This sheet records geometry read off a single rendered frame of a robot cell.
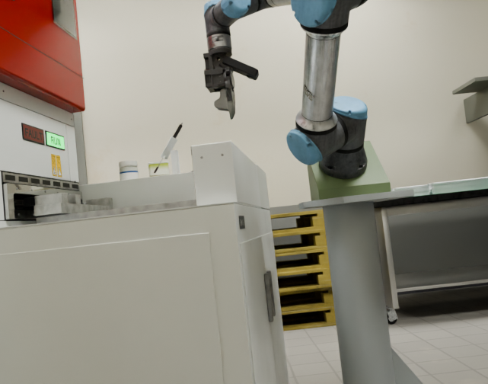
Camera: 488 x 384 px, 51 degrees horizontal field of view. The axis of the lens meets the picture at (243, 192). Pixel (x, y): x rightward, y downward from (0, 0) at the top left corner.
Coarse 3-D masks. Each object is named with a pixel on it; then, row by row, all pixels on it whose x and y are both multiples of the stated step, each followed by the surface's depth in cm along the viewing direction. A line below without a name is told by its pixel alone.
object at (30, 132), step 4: (24, 128) 146; (28, 128) 148; (32, 128) 150; (24, 132) 145; (28, 132) 147; (32, 132) 149; (36, 132) 152; (40, 132) 154; (24, 136) 145; (28, 136) 147; (32, 136) 149; (36, 136) 151; (40, 136) 154; (36, 140) 151; (40, 140) 154
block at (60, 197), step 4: (36, 196) 139; (40, 196) 139; (44, 196) 139; (48, 196) 139; (52, 196) 139; (56, 196) 139; (60, 196) 138; (64, 196) 140; (36, 200) 139; (40, 200) 139; (44, 200) 139; (48, 200) 139; (52, 200) 139; (56, 200) 138; (60, 200) 138; (64, 200) 139; (36, 204) 139; (40, 204) 139; (44, 204) 139
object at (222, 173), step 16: (208, 144) 115; (224, 144) 114; (208, 160) 115; (224, 160) 114; (240, 160) 126; (208, 176) 115; (224, 176) 114; (240, 176) 123; (256, 176) 162; (208, 192) 114; (224, 192) 114; (240, 192) 119; (256, 192) 157
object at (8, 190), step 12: (12, 192) 134; (24, 192) 140; (36, 192) 146; (48, 192) 153; (60, 192) 160; (72, 192) 169; (12, 204) 134; (12, 216) 133; (24, 216) 139; (36, 216) 144
